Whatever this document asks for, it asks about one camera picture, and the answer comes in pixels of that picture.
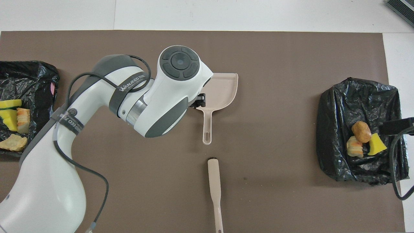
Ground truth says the grey ribbed device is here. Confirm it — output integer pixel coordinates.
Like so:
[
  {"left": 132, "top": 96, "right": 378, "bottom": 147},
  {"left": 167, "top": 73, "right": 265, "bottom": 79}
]
[{"left": 386, "top": 0, "right": 414, "bottom": 28}]

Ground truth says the right arm black gripper cable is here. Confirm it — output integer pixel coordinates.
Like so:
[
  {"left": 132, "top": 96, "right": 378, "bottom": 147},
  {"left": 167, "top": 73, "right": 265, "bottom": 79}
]
[{"left": 389, "top": 126, "right": 414, "bottom": 201}]

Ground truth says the yellow sponge piece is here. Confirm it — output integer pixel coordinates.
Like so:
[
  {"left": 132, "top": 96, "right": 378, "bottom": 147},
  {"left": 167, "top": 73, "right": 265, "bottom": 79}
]
[
  {"left": 0, "top": 109, "right": 18, "bottom": 132},
  {"left": 368, "top": 133, "right": 387, "bottom": 156},
  {"left": 0, "top": 99, "right": 23, "bottom": 112}
]

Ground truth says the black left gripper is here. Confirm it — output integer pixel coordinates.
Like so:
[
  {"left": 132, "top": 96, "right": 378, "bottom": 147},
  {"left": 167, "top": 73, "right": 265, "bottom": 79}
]
[{"left": 190, "top": 93, "right": 206, "bottom": 109}]

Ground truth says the brown table mat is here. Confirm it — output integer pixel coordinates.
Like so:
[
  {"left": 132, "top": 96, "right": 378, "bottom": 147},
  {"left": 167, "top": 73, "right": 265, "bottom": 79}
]
[{"left": 0, "top": 30, "right": 406, "bottom": 233}]

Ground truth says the pale foam piece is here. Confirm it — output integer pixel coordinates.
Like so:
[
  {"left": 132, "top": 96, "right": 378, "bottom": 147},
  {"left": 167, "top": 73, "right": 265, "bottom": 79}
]
[
  {"left": 0, "top": 134, "right": 28, "bottom": 152},
  {"left": 346, "top": 136, "right": 364, "bottom": 158}
]

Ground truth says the brown potato shaped piece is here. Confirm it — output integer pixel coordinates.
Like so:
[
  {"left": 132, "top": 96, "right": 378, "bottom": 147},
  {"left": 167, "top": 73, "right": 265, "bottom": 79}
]
[{"left": 352, "top": 121, "right": 372, "bottom": 143}]

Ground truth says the beige hand brush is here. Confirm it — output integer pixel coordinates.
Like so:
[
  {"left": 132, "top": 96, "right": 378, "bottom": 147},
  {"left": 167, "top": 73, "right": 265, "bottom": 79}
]
[{"left": 207, "top": 158, "right": 224, "bottom": 233}]

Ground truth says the arm black gripper cable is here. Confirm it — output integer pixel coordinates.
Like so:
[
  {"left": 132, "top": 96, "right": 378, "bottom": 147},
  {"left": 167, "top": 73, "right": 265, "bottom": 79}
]
[
  {"left": 52, "top": 54, "right": 152, "bottom": 233},
  {"left": 389, "top": 126, "right": 414, "bottom": 201}
]

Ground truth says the black bag lined bin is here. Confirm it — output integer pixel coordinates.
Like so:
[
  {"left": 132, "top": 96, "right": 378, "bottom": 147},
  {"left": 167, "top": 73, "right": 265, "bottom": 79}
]
[{"left": 317, "top": 77, "right": 410, "bottom": 186}]

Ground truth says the black bag bin pink spot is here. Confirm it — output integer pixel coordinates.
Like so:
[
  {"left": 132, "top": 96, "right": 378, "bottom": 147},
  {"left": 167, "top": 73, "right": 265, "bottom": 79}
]
[{"left": 0, "top": 61, "right": 60, "bottom": 157}]

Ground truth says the beige plastic dustpan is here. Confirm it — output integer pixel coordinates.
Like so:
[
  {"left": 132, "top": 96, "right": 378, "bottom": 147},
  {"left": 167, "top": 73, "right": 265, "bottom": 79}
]
[{"left": 195, "top": 73, "right": 239, "bottom": 145}]

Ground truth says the left arm black gripper cable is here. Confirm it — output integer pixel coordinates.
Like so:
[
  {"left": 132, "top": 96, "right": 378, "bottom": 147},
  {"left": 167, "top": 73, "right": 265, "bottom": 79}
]
[{"left": 52, "top": 54, "right": 152, "bottom": 233}]

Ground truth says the striped round foam piece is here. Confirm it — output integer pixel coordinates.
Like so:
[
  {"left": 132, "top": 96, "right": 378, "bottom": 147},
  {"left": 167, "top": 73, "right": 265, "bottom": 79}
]
[{"left": 16, "top": 108, "right": 31, "bottom": 134}]

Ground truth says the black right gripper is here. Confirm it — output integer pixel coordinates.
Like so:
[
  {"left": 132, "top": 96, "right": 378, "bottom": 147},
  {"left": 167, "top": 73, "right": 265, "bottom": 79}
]
[{"left": 378, "top": 117, "right": 414, "bottom": 136}]

